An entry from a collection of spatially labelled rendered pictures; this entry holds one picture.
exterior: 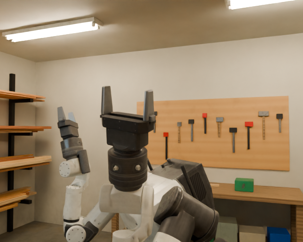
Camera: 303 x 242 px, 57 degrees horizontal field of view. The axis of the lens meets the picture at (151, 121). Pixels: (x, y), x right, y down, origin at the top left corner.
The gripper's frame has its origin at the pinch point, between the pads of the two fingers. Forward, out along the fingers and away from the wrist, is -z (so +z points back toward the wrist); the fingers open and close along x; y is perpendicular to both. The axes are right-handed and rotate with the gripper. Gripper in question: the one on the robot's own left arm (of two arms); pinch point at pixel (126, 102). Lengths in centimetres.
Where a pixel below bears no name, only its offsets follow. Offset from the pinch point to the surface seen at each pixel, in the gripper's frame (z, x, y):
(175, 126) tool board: 97, 121, 291
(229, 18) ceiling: -38, 50, 261
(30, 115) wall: 105, 366, 245
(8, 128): 97, 305, 166
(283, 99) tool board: 52, -7, 321
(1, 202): 185, 289, 133
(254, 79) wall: 31, 30, 324
